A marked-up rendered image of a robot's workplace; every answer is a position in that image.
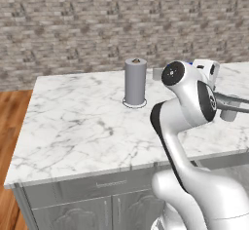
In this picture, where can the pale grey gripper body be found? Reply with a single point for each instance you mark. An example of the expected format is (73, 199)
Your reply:
(230, 114)

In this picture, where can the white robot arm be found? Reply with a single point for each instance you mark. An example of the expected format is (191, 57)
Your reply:
(188, 110)

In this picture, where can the grey drawer front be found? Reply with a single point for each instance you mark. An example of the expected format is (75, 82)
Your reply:
(223, 164)
(78, 186)

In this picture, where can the small blue object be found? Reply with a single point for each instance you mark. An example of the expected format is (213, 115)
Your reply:
(188, 63)

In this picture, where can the small grey block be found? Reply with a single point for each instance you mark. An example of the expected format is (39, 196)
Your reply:
(158, 73)

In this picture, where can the metal paper towel holder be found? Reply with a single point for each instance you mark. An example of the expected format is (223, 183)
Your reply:
(134, 105)

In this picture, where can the grey paper towel roll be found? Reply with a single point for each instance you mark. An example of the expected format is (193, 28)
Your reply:
(135, 81)

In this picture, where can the grey cupboard door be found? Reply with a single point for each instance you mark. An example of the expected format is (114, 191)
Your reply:
(71, 214)
(136, 211)

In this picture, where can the grey island cabinet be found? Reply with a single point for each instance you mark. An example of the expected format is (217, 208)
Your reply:
(29, 204)

